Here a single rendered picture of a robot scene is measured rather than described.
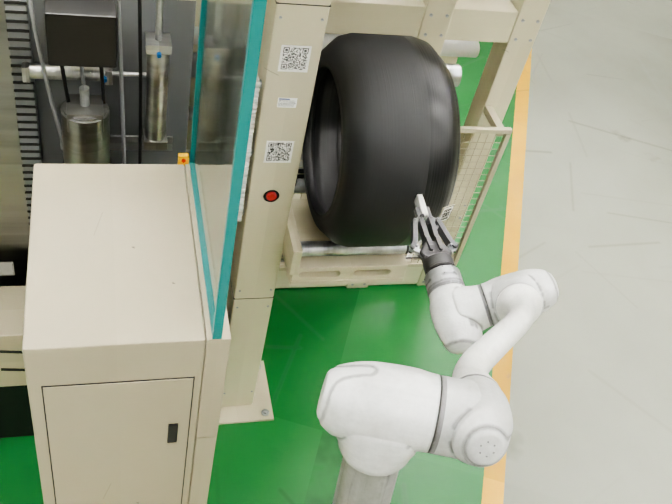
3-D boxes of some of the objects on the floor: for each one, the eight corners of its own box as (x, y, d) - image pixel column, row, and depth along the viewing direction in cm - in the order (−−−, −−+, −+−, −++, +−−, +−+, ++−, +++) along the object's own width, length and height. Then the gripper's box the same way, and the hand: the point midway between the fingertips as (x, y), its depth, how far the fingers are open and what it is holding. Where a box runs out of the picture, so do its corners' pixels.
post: (217, 409, 301) (346, -487, 127) (214, 379, 310) (329, -496, 136) (253, 407, 305) (424, -468, 131) (248, 377, 314) (402, -479, 140)
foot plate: (200, 426, 295) (201, 422, 294) (194, 366, 313) (194, 362, 311) (273, 420, 302) (274, 417, 301) (263, 362, 320) (263, 358, 319)
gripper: (471, 263, 196) (445, 188, 210) (420, 265, 193) (398, 188, 206) (460, 281, 202) (437, 206, 216) (411, 282, 199) (390, 206, 212)
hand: (421, 208), depth 209 cm, fingers closed
